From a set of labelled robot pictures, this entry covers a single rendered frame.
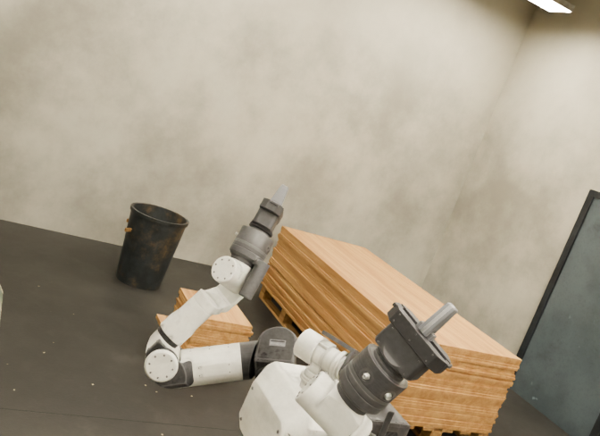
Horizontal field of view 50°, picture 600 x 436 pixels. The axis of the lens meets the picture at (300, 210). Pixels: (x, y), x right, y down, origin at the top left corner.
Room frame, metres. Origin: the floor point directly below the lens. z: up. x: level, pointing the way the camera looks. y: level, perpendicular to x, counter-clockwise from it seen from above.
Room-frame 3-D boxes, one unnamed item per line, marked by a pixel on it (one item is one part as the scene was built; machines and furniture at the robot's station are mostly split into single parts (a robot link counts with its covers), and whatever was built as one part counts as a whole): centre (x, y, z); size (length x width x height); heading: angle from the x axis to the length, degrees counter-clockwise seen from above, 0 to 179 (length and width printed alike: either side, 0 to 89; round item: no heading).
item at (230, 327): (4.44, 0.38, 0.20); 0.61 x 0.51 x 0.40; 28
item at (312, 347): (1.30, -0.15, 1.48); 0.10 x 0.07 x 0.09; 56
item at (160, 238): (5.50, 1.15, 0.33); 0.54 x 0.54 x 0.65
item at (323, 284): (5.45, -0.90, 0.39); 2.46 x 1.04 x 0.78; 28
